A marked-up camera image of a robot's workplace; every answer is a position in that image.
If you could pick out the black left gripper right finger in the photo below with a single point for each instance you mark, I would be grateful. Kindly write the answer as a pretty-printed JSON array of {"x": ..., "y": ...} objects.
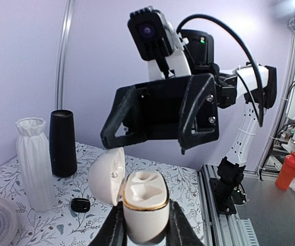
[{"x": 179, "y": 230}]

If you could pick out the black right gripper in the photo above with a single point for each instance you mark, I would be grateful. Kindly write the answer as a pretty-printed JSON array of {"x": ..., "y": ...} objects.
[{"x": 182, "y": 108}]

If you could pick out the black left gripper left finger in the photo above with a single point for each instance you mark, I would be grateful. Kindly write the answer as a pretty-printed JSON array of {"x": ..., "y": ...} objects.
[{"x": 113, "y": 231}]

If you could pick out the black earbud case gold trim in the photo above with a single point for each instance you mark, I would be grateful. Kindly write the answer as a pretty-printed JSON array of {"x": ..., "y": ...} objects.
[{"x": 80, "y": 205}]

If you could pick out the beige earbud charging case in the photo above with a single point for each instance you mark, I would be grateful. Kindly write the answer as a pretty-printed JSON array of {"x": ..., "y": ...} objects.
[{"x": 144, "y": 196}]

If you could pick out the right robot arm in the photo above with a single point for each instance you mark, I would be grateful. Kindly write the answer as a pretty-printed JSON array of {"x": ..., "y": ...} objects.
[{"x": 200, "y": 54}]

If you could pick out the floral patterned table mat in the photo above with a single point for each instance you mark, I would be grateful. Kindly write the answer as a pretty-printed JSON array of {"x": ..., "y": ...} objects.
[{"x": 77, "y": 216}]

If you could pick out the white ribbed vase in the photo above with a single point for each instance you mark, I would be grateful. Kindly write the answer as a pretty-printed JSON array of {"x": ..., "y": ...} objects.
[{"x": 35, "y": 165}]

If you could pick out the red shaker bottle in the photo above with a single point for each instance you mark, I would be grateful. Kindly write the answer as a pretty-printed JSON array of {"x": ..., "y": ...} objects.
[{"x": 287, "y": 172}]

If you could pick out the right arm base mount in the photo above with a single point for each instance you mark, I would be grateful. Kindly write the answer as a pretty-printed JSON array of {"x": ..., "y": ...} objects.
[{"x": 231, "y": 175}]

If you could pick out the left aluminium frame post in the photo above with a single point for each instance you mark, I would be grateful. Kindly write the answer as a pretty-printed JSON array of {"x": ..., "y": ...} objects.
[{"x": 62, "y": 54}]

